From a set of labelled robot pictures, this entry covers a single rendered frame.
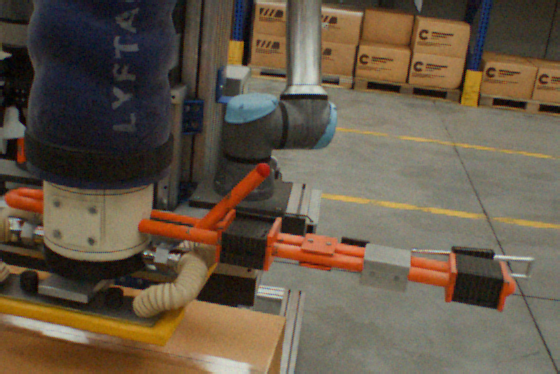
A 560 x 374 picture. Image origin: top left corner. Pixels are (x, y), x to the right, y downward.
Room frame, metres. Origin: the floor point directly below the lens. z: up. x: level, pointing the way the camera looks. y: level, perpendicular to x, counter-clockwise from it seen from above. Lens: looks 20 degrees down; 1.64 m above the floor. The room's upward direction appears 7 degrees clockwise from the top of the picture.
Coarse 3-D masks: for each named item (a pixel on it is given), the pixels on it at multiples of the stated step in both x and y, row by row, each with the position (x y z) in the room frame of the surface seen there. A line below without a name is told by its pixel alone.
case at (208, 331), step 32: (128, 288) 1.26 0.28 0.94; (0, 320) 1.09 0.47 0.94; (32, 320) 1.10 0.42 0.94; (192, 320) 1.16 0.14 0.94; (224, 320) 1.18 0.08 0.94; (256, 320) 1.19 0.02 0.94; (0, 352) 0.99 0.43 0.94; (32, 352) 1.00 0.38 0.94; (64, 352) 1.01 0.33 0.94; (96, 352) 1.02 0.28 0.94; (128, 352) 1.04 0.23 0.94; (160, 352) 1.05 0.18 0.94; (192, 352) 1.06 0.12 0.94; (224, 352) 1.07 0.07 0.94; (256, 352) 1.08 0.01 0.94
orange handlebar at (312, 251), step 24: (24, 192) 1.09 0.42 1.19; (168, 216) 1.06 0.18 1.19; (192, 240) 1.01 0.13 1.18; (216, 240) 1.00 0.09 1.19; (288, 240) 1.03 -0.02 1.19; (312, 240) 1.01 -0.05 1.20; (336, 240) 1.03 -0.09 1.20; (312, 264) 0.99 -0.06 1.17; (336, 264) 0.98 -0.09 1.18; (360, 264) 0.97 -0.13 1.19; (432, 264) 1.00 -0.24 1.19
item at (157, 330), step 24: (0, 288) 0.96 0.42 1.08; (24, 288) 0.96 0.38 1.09; (120, 288) 0.97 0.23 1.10; (0, 312) 0.93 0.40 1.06; (24, 312) 0.92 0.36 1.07; (48, 312) 0.92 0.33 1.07; (72, 312) 0.93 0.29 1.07; (96, 312) 0.93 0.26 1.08; (120, 312) 0.94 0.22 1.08; (168, 312) 0.96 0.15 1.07; (120, 336) 0.90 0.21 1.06; (144, 336) 0.90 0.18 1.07; (168, 336) 0.91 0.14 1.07
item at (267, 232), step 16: (224, 224) 1.00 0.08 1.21; (240, 224) 1.04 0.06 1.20; (256, 224) 1.05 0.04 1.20; (272, 224) 1.06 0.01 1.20; (224, 240) 0.98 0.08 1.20; (240, 240) 0.98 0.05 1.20; (256, 240) 0.97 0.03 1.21; (272, 240) 0.99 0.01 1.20; (224, 256) 0.98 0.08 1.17; (240, 256) 0.98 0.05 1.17; (256, 256) 0.98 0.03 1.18; (272, 256) 1.01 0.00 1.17
